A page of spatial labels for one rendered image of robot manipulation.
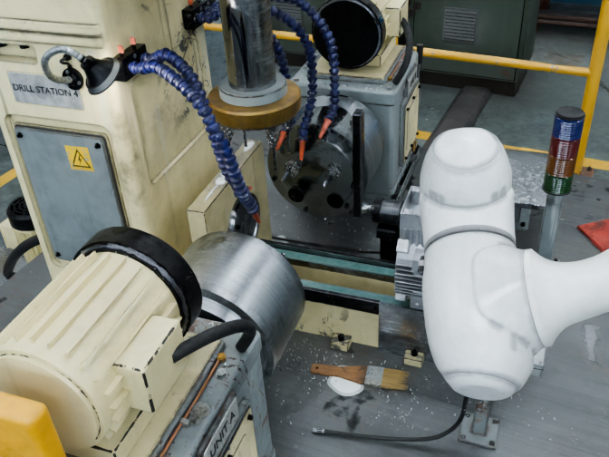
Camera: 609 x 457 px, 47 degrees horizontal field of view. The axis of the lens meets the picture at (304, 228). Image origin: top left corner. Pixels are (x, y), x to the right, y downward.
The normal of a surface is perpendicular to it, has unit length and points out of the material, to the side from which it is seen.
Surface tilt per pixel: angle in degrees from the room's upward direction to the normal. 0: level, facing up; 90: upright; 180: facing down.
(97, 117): 90
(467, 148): 21
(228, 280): 17
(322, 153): 90
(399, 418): 0
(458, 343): 53
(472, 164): 28
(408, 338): 90
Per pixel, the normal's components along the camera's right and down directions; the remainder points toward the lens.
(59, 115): -0.33, 0.56
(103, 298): 0.31, -0.70
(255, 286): 0.56, -0.53
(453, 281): -0.53, -0.47
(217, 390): -0.05, -0.81
